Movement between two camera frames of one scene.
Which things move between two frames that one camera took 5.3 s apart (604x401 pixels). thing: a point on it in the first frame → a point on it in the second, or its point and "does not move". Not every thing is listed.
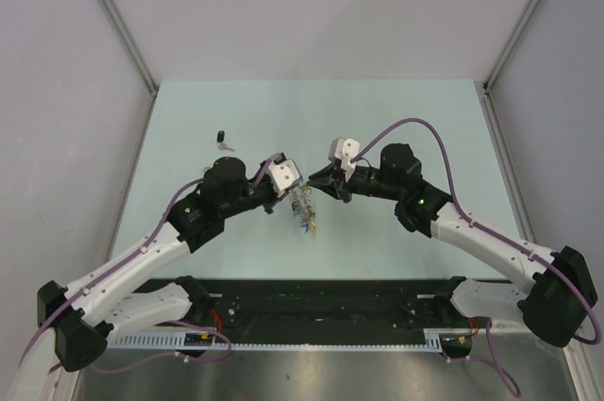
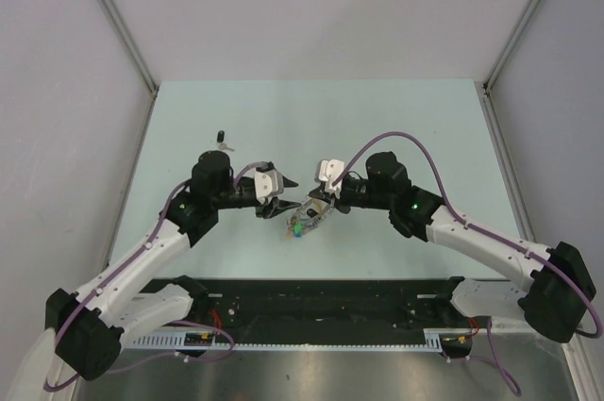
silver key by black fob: [224, 146] does not move
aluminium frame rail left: [132, 173] does not move
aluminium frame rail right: [512, 183] does not move
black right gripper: [338, 188] → [339, 203]
